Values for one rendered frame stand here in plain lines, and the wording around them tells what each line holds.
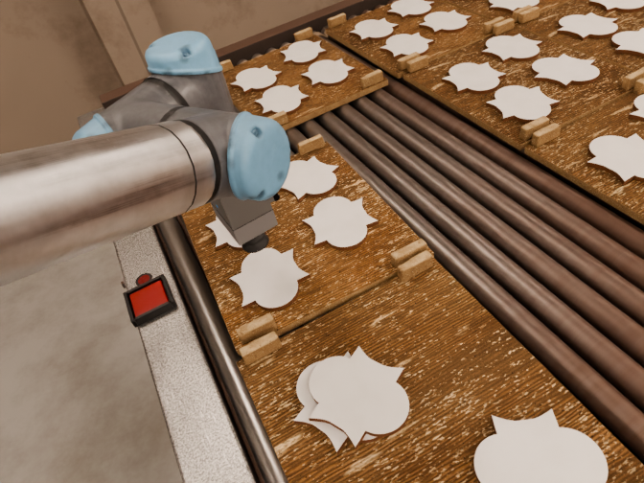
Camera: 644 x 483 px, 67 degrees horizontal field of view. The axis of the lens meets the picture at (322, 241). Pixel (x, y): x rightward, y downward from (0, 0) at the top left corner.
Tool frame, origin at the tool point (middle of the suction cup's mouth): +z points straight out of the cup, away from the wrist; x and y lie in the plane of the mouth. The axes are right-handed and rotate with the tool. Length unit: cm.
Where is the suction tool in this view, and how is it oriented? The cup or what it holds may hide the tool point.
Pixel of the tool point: (255, 242)
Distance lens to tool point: 75.6
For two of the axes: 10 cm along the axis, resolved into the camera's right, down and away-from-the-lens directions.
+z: 1.8, 6.9, 7.0
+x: -8.3, 4.9, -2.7
